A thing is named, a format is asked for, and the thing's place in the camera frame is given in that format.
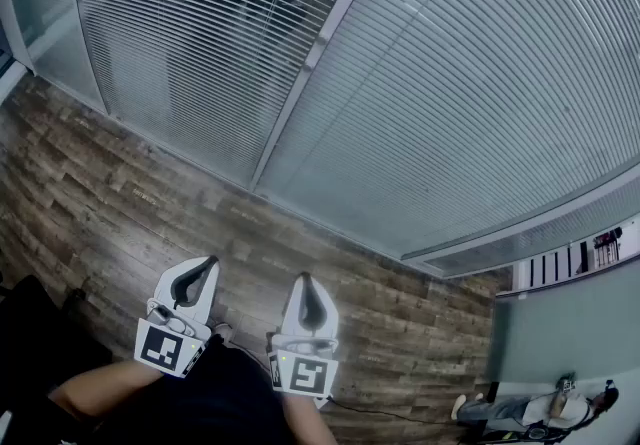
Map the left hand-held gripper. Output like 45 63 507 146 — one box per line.
132 255 221 380

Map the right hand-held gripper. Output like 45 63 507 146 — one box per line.
266 271 341 410

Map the person's left forearm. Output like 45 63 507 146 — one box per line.
47 357 167 423

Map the person's right forearm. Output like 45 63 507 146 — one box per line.
281 390 335 445

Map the person's black clothing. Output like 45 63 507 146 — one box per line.
0 275 297 445

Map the black green floor device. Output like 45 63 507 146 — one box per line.
457 425 556 445

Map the white slotted rack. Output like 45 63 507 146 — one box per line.
517 241 591 290

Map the black floor cable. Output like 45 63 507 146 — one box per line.
324 395 454 427

